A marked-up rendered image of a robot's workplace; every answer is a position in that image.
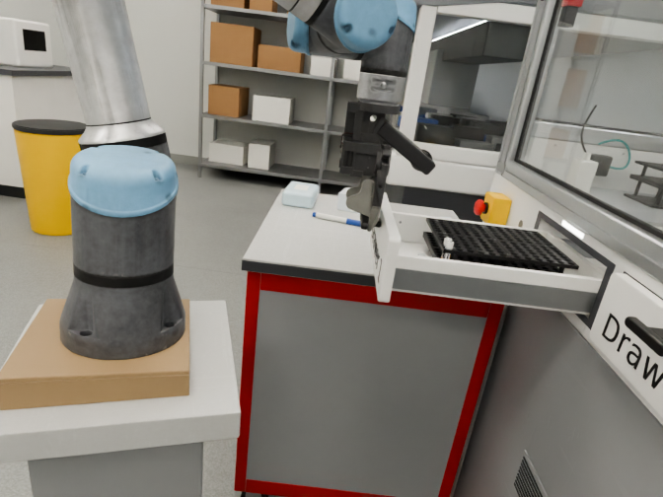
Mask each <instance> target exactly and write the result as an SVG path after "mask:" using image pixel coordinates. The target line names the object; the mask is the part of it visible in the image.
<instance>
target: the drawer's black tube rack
mask: <svg viewBox="0 0 663 497"><path fill-rule="evenodd" d="M436 221H437V222H438V223H439V225H440V227H441V228H442V230H443V232H444V233H443V234H445V235H446V237H447V238H450V239H452V242H454V245H453V249H454V250H455V254H452V253H451V256H450V259H452V260H460V261H467V262H475V263H483V264H491V265H499V266H507V267H515V268H523V269H531V270H539V271H546V272H554V273H562V274H564V273H563V271H564V268H571V269H578V268H579V265H577V264H576V263H575V262H574V261H573V260H571V259H570V258H569V257H568V256H567V255H565V254H564V253H563V252H562V251H561V250H559V249H558V248H557V247H556V246H554V245H553V244H552V243H551V242H550V241H548V240H547V239H546V238H545V237H544V236H542V235H541V234H540V233H539V232H536V231H528V230H520V229H512V228H504V227H496V226H488V225H481V224H474V223H466V222H458V221H450V220H442V219H436ZM423 238H424V240H425V242H426V244H427V246H428V249H429V251H430V253H431V255H432V257H436V258H441V254H442V249H441V248H440V247H439V245H438V243H437V241H436V239H435V237H434V235H433V233H431V232H423Z"/></svg>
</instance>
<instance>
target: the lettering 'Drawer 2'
mask: <svg viewBox="0 0 663 497"><path fill-rule="evenodd" d="M611 318H612V319H613V320H614V321H615V322H616V324H617V331H616V334H615V336H614V337H613V338H612V339H610V338H608V337H607V336H606V335H605V333H606V330H607V327H608V325H609V322H610V320H611ZM619 332H620V324H619V322H618V320H617V319H616V318H615V317H614V316H613V315H612V314H611V313H610V314H609V317H608V320H607V322H606V325H605V328H604V330H603V333H602V335H603V336H604V337H605V339H607V340H608V341H609V342H614V341H615V340H616V339H617V337H618V335H619ZM626 339H627V340H628V341H629V342H630V338H629V337H626V335H625V334H623V337H622V339H621V342H620V344H619V347H618V349H617V351H618V352H620V349H621V347H622V344H623V342H624V340H626ZM632 346H634V347H635V348H637V350H638V353H639V354H638V356H637V355H636V354H635V353H634V352H633V351H629V352H628V353H627V355H626V360H627V362H628V363H629V364H630V365H632V366H634V368H635V369H636V368H637V365H638V363H639V361H640V358H641V349H640V348H639V346H638V345H636V344H634V343H633V344H632ZM630 354H632V355H633V356H635V357H636V358H637V360H636V361H635V362H634V363H631V362H630V360H629V356H630ZM649 359H650V357H649V356H648V355H647V358H646V363H645V367H644V372H643V378H644V379H645V380H646V379H647V378H648V377H649V375H650V374H651V373H652V371H653V370H654V369H655V370H654V374H653V379H652V384H651V386H652V387H653V388H654V389H655V388H656V387H657V385H658V384H659V383H660V382H661V380H662V379H663V373H662V374H661V376H660V377H659V378H658V379H657V381H656V382H655V379H656V374H657V370H658V365H657V364H656V363H655V364H654V365H653V366H652V367H651V369H650V370H649V371H648V373H647V368H648V364H649ZM646 373H647V374H646Z"/></svg>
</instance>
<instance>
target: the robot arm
mask: <svg viewBox="0 0 663 497"><path fill-rule="evenodd" d="M273 1H275V2H276V3H277V4H279V5H280V6H282V7H283V8H284V9H286V10H287V11H289V13H288V20H287V42H288V45H289V47H290V49H291V50H293V51H295V52H301V53H306V54H307V55H312V54H313V55H320V56H327V57H334V58H342V59H349V60H360V61H361V65H360V67H361V68H360V72H363V73H360V74H359V82H358V90H357V98H358V99H360V101H358V102H350V101H348V103H347V111H346V120H345V127H344V133H343V134H342V136H343V142H342V136H341V141H340V143H341V144H340V148H341V150H340V154H341V158H340V159H339V168H340V169H339V172H340V173H342V174H347V175H349V174H350V175H351V176H352V177H360V178H361V180H360V183H359V185H358V186H355V187H353V188H350V189H348V190H347V192H346V198H347V199H346V206H347V208H349V209H351V210H353V211H356V212H358V213H360V214H363V215H365V216H368V217H369V221H368V229H367V232H371V231H372V229H373V228H374V227H375V226H376V224H377V223H378V219H379V215H380V210H381V206H382V201H383V196H384V191H385V185H386V178H387V176H388V174H389V170H390V164H391V157H392V148H394V149H395V150H397V151H398V152H399V153H400V154H401V155H403V156H404V157H405V158H406V159H407V160H408V161H410V164H411V166H412V167H413V168H414V169H415V170H417V171H419V172H423V173H424V174H425V175H429V174H430V173H431V171H432V170H433V169H434V168H435V166H436V165H435V163H434V162H433V160H432V156H431V154H430V153H429V152H428V151H426V150H423V149H420V148H419V147H418V146H416V145H415V144H414V143H413V142H412V141H411V140H409V139H408V138H407V137H406V136H405V135H404V134H402V133H401V132H400V131H399V130H398V129H397V128H396V127H395V126H394V125H393V124H392V123H391V122H390V121H388V120H387V119H386V118H385V116H386V114H400V110H401V106H399V104H401V103H402V102H403V98H404V92H405V81H406V75H407V69H408V64H409V58H410V52H411V46H412V40H413V37H414V35H415V22H416V4H415V2H414V1H413V0H273ZM51 2H52V5H53V9H54V12H55V16H56V20H57V23H58V26H59V29H60V33H61V37H62V40H63V44H64V47H65V51H66V55H67V58H68V62H69V65H70V69H71V73H72V76H73V80H74V83H75V87H76V91H77V94H78V98H79V101H80V105H81V109H82V112H83V115H84V119H85V122H86V130H85V131H84V133H83V134H82V136H81V137H80V139H79V140H78V142H79V146H80V149H81V151H80V152H79V153H77V154H76V155H75V156H74V157H73V158H72V160H71V163H70V174H69V177H68V189H69V192H70V201H71V225H72V249H73V273H74V278H73V282H72V285H71V288H70V290H69V293H68V296H67V299H66V302H65V305H64V308H63V311H62V314H61V317H60V321H59V330H60V340H61V342H62V344H63V345H64V346H65V347H66V348H67V349H68V350H70V351H71V352H73V353H75V354H78V355H81V356H84V357H88V358H93V359H100V360H127V359H135V358H140V357H145V356H149V355H152V354H155V353H158V352H161V351H163V350H165V349H167V348H169V347H171V346H172V345H174V344H175V343H177V342H178V341H179V340H180V339H181V338H182V336H183V335H184V331H185V310H184V305H183V302H182V299H181V296H180V293H179V290H178V287H177V284H176V281H175V278H174V255H175V226H176V201H177V194H178V189H179V179H178V174H177V171H176V166H175V164H174V162H173V161H172V159H171V154H170V150H169V145H168V141H167V136H166V132H165V129H164V128H163V127H161V126H160V125H158V124H157V123H156V122H154V121H153V120H152V118H151V115H150V111H149V107H148V103H147V98H146V94H145V89H144V85H143V81H142V76H141V72H140V67H139V63H138V58H137V54H136V49H135V45H134V40H133V36H132V32H131V27H130V24H129V19H128V15H127V10H126V6H125V1H124V0H51ZM368 73H371V74H368ZM376 74H379V75H376ZM384 75H387V76H384ZM392 76H395V77H392ZM400 77H402V78H400ZM372 115H376V116H377V119H376V120H375V121H371V120H370V117H371V116H372Z"/></svg>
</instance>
